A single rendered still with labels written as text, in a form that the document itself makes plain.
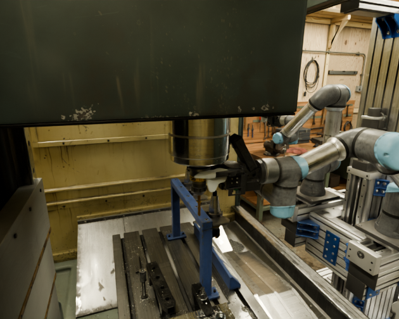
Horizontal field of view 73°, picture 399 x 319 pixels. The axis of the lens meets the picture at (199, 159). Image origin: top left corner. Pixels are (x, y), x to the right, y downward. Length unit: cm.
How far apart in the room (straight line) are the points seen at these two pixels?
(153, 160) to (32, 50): 130
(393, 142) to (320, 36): 360
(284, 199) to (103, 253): 116
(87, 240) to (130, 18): 144
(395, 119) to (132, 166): 144
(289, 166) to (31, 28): 68
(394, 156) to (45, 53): 96
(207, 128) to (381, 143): 61
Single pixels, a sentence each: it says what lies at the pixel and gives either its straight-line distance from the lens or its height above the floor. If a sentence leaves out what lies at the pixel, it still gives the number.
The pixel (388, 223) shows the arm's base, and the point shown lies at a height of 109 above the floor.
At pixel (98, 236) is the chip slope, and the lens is 179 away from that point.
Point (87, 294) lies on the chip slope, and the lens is 162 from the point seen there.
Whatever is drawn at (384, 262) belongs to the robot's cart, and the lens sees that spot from 146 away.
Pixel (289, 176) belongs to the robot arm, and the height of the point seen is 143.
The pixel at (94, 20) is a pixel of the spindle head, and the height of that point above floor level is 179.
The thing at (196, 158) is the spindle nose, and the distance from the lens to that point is 63.
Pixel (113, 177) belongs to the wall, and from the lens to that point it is 175.
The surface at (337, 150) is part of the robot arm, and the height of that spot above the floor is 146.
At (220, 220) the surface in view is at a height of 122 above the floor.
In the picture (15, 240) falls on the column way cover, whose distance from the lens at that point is 69.
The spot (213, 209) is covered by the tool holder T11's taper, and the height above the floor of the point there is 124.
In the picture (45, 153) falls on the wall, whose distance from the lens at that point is 173.
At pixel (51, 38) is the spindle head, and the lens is 53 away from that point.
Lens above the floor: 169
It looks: 16 degrees down
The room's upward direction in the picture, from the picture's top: straight up
